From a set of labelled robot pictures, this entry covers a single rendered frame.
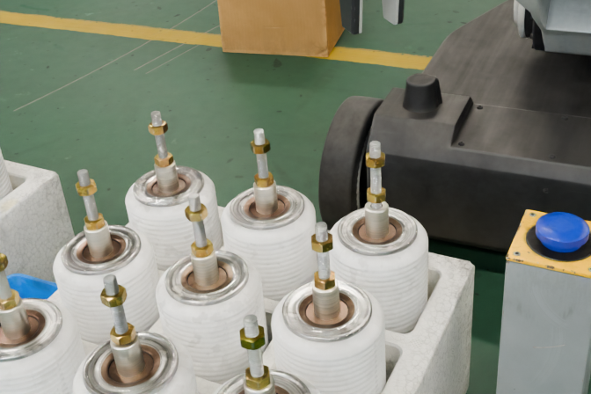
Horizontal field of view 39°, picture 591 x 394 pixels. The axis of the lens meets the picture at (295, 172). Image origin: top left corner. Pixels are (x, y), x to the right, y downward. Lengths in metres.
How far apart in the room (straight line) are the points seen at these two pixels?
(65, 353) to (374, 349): 0.26
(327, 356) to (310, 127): 0.86
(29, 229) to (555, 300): 0.67
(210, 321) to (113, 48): 1.27
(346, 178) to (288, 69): 0.67
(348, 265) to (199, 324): 0.15
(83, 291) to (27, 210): 0.31
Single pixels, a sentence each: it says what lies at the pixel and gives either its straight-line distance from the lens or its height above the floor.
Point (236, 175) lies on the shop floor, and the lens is 1.38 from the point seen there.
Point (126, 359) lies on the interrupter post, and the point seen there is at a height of 0.27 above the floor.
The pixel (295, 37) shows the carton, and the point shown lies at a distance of 1.76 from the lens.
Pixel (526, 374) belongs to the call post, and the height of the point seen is 0.20.
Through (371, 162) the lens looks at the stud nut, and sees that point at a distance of 0.74.
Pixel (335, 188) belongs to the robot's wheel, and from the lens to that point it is 1.09.
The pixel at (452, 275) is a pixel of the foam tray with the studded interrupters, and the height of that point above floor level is 0.18.
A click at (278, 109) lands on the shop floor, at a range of 1.57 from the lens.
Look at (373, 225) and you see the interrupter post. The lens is 0.78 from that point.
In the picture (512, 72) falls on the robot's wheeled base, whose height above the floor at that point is 0.17.
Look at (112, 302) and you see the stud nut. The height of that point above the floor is 0.33.
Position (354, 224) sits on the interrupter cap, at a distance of 0.80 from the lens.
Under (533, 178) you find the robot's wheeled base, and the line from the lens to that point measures 1.03.
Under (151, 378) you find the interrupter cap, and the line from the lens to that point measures 0.67.
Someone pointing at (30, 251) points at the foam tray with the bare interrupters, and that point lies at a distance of 1.11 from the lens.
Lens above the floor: 0.72
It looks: 32 degrees down
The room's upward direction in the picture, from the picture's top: 5 degrees counter-clockwise
